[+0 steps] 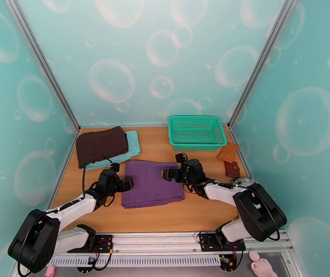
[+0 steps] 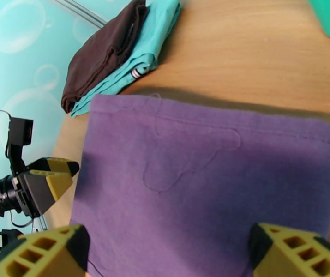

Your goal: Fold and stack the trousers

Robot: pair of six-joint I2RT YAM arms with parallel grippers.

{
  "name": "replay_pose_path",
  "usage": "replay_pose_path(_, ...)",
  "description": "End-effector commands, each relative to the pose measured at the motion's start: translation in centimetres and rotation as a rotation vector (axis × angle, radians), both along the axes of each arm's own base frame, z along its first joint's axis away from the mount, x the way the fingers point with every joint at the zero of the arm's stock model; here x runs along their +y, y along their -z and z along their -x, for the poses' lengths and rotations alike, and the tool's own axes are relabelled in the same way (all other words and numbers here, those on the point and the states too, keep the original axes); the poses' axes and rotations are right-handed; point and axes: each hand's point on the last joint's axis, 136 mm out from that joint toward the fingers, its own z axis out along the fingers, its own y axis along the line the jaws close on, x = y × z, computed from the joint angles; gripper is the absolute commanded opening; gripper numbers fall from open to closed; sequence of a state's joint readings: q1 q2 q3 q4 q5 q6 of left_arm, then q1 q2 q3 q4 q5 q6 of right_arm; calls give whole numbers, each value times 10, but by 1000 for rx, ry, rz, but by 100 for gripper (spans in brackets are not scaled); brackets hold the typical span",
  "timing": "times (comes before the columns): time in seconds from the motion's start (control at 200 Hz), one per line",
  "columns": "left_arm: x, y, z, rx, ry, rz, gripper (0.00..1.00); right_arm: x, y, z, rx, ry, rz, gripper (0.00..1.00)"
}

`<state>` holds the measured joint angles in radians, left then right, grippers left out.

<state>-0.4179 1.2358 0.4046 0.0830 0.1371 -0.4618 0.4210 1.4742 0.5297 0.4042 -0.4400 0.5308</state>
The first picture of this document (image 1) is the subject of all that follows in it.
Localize purple trousers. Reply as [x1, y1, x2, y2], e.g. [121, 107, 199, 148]
[120, 160, 186, 210]

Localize teal plastic mesh basket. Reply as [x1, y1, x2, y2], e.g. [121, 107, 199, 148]
[168, 115, 228, 152]

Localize folded dark brown trousers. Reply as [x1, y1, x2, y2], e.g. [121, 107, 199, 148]
[75, 126, 129, 169]

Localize folded light teal trousers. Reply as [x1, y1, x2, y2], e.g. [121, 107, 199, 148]
[84, 130, 141, 171]

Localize brown leather snap wallet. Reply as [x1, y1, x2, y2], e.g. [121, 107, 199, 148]
[224, 161, 241, 178]

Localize tan leather pouch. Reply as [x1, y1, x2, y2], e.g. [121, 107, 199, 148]
[217, 142, 240, 164]

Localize grey plush dog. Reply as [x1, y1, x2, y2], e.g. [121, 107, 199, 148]
[231, 176, 255, 187]

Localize white pink plush bunny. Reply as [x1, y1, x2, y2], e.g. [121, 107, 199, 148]
[248, 250, 278, 277]

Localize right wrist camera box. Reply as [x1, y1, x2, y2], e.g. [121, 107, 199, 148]
[175, 153, 189, 167]

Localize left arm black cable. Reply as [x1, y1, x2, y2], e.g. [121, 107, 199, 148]
[81, 155, 114, 200]

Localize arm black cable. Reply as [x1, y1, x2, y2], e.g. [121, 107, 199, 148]
[267, 212, 282, 242]
[81, 155, 114, 200]

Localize aluminium mounting rail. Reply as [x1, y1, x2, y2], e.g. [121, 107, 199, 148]
[49, 230, 294, 255]

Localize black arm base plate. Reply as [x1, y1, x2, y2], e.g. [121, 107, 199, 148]
[198, 233, 247, 252]
[72, 234, 114, 254]

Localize white slotted cable duct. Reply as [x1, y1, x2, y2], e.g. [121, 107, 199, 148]
[50, 254, 222, 268]

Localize red black power wires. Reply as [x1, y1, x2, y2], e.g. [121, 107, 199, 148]
[219, 245, 247, 271]
[87, 239, 114, 271]

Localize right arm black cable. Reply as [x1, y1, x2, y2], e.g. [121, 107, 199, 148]
[267, 212, 282, 242]

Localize aluminium frame post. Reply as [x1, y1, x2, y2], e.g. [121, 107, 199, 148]
[228, 0, 301, 130]
[3, 0, 80, 131]

